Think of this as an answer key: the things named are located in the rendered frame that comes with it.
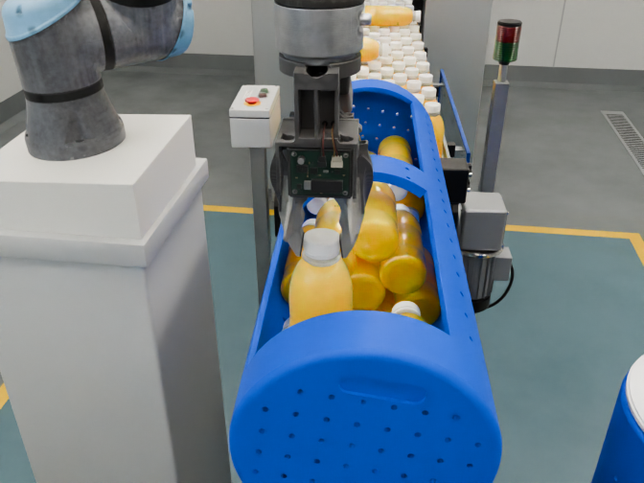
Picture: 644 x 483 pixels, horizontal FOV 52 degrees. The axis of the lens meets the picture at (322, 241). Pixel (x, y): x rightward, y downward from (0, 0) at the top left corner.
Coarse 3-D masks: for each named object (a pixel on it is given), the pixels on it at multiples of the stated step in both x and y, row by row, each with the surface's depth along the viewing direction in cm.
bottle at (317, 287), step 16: (304, 256) 69; (336, 256) 69; (304, 272) 68; (320, 272) 68; (336, 272) 68; (304, 288) 68; (320, 288) 68; (336, 288) 68; (352, 288) 71; (304, 304) 69; (320, 304) 68; (336, 304) 69; (352, 304) 71
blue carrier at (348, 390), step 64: (384, 128) 141; (448, 256) 84; (256, 320) 82; (320, 320) 67; (384, 320) 65; (448, 320) 70; (256, 384) 65; (320, 384) 64; (384, 384) 64; (448, 384) 62; (256, 448) 69; (320, 448) 68; (384, 448) 67; (448, 448) 67
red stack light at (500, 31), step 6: (498, 30) 172; (504, 30) 170; (510, 30) 170; (516, 30) 170; (498, 36) 172; (504, 36) 171; (510, 36) 170; (516, 36) 171; (504, 42) 172; (510, 42) 171
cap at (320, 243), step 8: (312, 232) 69; (320, 232) 69; (328, 232) 69; (336, 232) 69; (304, 240) 68; (312, 240) 68; (320, 240) 68; (328, 240) 68; (336, 240) 68; (304, 248) 68; (312, 248) 67; (320, 248) 67; (328, 248) 67; (336, 248) 68; (312, 256) 68; (320, 256) 67; (328, 256) 67
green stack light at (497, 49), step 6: (498, 42) 173; (516, 42) 172; (498, 48) 173; (504, 48) 172; (510, 48) 172; (516, 48) 173; (498, 54) 174; (504, 54) 173; (510, 54) 173; (516, 54) 174; (498, 60) 174; (504, 60) 174; (510, 60) 174
